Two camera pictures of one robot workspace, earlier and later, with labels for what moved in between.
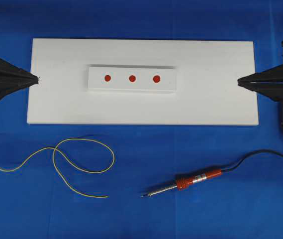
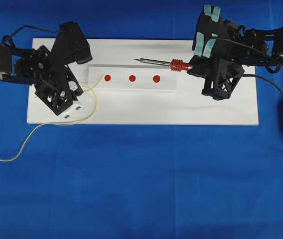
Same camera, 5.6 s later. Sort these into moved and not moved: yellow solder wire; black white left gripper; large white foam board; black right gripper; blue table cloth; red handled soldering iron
Moved: red handled soldering iron; black white left gripper; yellow solder wire; black right gripper
Not moved: blue table cloth; large white foam board
